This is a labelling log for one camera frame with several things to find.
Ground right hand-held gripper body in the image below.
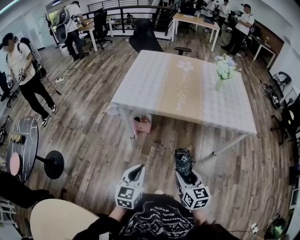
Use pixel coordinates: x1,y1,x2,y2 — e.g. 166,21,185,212
178,174,211,211

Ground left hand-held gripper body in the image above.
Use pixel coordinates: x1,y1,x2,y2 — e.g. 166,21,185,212
114,180,144,210

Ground dark plaid umbrella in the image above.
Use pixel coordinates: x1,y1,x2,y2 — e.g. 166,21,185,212
174,148,196,177

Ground person's left forearm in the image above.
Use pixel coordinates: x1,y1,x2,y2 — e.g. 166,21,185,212
109,206,129,222

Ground person's right forearm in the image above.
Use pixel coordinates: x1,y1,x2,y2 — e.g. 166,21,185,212
191,208,207,223

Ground person's black printed t-shirt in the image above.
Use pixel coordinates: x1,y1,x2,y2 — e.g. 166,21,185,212
72,193,211,240

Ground cloth covered white-legged table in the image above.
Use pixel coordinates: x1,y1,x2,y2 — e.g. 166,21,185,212
105,49,257,162

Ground beige round table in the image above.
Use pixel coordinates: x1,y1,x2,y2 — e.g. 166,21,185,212
30,198,100,240

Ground checkered beige flower tablecloth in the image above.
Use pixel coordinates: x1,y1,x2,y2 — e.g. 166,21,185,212
105,49,257,136

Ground round black marble table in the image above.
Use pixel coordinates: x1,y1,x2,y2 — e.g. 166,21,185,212
6,117,65,183

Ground black equipment pile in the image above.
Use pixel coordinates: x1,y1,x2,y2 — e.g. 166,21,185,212
262,83,281,110

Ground pink round plate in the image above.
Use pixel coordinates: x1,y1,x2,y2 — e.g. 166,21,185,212
9,152,21,176

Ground white blue flower bouquet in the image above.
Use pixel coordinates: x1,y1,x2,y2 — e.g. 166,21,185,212
214,53,237,82

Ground wooden round coasters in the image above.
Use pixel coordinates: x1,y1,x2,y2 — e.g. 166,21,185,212
8,131,25,143

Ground black mesh office chair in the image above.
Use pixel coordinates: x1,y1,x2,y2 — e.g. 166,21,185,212
128,18,192,56

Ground dark desk with white legs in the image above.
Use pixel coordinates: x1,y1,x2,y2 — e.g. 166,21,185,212
252,35,277,68

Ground wooden desk with white legs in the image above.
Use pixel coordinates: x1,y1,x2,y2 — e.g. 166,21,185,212
172,13,221,52
78,18,114,52

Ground black metal railing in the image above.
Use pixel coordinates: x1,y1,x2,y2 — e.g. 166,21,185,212
81,0,183,37

